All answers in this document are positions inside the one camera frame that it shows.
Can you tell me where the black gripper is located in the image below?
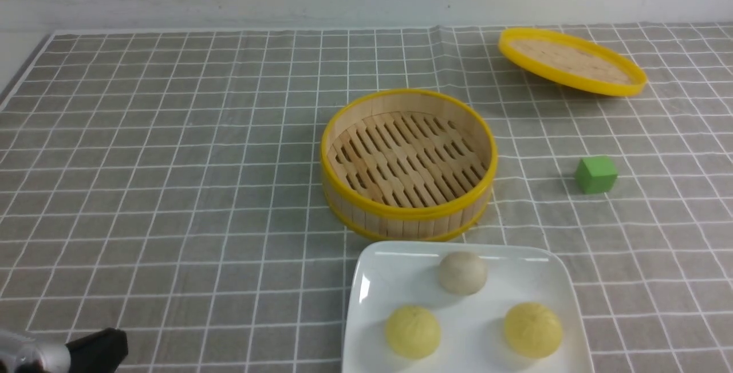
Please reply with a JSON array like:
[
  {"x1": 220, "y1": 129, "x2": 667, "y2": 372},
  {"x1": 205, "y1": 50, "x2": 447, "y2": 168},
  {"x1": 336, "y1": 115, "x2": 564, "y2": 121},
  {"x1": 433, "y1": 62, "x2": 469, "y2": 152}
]
[{"x1": 66, "y1": 328, "x2": 128, "y2": 373}]

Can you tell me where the yellow steamed bun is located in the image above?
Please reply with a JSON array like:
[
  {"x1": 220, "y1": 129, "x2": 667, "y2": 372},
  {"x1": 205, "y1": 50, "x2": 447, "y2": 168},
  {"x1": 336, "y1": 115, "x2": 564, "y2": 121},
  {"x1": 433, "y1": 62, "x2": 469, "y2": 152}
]
[
  {"x1": 503, "y1": 302, "x2": 565, "y2": 359},
  {"x1": 384, "y1": 305, "x2": 442, "y2": 360}
]

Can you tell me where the white steamed bun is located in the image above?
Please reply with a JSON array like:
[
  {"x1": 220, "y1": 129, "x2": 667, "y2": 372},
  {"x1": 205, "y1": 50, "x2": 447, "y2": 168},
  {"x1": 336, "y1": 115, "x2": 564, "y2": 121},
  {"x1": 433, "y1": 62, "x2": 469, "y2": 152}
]
[{"x1": 438, "y1": 251, "x2": 488, "y2": 296}]

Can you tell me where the white square plate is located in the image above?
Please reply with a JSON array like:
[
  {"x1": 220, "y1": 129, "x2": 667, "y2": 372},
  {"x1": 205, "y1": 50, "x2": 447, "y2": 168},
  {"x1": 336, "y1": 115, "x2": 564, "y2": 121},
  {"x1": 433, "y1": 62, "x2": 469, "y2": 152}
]
[{"x1": 341, "y1": 241, "x2": 594, "y2": 372}]

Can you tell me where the grey checkered tablecloth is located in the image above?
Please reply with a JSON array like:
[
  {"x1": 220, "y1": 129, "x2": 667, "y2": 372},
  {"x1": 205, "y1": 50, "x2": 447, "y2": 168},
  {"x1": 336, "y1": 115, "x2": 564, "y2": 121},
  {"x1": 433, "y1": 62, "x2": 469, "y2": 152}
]
[{"x1": 1, "y1": 22, "x2": 732, "y2": 372}]

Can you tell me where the bamboo steamer basket yellow rim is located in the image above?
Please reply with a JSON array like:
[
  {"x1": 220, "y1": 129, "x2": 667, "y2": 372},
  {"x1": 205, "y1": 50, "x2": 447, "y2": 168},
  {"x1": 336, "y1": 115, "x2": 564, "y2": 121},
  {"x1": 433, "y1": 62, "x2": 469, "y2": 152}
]
[{"x1": 319, "y1": 89, "x2": 498, "y2": 242}]

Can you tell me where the green cube block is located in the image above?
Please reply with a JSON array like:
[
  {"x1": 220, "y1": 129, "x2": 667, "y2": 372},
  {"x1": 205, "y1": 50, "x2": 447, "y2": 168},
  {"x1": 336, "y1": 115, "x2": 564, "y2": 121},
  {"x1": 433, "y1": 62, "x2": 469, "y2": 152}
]
[{"x1": 575, "y1": 155, "x2": 618, "y2": 194}]

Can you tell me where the yellow rimmed steamer lid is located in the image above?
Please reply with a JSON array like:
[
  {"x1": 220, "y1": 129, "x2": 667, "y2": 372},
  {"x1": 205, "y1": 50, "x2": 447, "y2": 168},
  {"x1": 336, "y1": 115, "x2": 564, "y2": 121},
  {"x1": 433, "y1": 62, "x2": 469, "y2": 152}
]
[{"x1": 498, "y1": 28, "x2": 648, "y2": 97}]

